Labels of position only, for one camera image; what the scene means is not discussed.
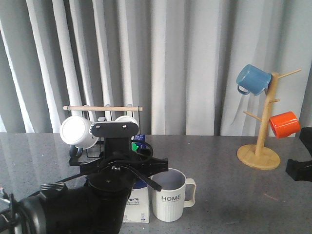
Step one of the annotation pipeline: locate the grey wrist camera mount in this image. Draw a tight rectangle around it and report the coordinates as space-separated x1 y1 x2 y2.
90 121 139 158

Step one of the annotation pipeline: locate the white HOME mug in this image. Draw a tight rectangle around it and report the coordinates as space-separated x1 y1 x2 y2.
152 168 196 222

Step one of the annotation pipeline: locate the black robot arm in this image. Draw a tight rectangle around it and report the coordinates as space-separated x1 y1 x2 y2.
8 157 168 234

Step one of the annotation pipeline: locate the white ribbed hanging mug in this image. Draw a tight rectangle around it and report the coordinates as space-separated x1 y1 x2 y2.
115 115 139 126

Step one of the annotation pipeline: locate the blue enamel mug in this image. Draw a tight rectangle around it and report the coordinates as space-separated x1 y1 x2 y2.
236 64 272 96

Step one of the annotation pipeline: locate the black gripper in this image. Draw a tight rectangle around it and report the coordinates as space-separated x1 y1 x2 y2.
79 157 168 193
286 127 312 182

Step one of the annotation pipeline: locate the orange enamel mug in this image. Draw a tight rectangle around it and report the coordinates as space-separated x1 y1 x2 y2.
269 111 301 138

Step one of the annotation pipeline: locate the black wire mug rack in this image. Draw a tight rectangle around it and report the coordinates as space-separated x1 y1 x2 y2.
63 105 143 166

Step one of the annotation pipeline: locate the blue white milk carton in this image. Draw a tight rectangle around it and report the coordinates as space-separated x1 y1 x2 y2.
121 134 150 224

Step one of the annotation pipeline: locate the white smiley hanging mug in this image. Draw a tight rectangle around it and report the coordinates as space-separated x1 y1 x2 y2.
59 116 99 158

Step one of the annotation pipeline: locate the wooden mug tree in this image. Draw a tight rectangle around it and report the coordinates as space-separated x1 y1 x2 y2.
237 69 301 170

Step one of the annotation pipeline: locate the grey curtain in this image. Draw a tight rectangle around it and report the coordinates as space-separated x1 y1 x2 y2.
0 0 312 136

